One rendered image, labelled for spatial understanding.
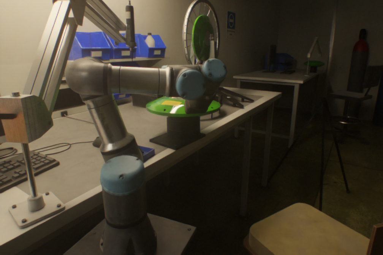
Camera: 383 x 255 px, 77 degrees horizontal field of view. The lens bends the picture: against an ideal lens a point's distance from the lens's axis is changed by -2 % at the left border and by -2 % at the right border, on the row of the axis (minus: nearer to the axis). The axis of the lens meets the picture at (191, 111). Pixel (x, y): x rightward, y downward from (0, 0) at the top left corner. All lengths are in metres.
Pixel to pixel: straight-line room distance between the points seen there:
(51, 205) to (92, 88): 0.34
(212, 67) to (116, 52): 1.12
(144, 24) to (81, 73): 1.67
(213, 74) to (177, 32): 1.90
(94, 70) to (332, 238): 0.99
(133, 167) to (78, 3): 0.50
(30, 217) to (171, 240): 0.33
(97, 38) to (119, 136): 1.18
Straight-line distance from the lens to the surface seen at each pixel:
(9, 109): 0.64
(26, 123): 0.62
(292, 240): 1.07
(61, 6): 0.79
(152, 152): 0.92
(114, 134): 0.61
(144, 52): 1.90
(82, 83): 0.51
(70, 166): 0.92
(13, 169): 0.95
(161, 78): 0.50
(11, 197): 0.82
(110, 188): 0.53
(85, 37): 1.78
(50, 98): 0.70
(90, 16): 0.93
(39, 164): 0.93
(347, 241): 1.14
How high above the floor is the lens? 1.29
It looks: 14 degrees down
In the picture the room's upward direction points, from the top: straight up
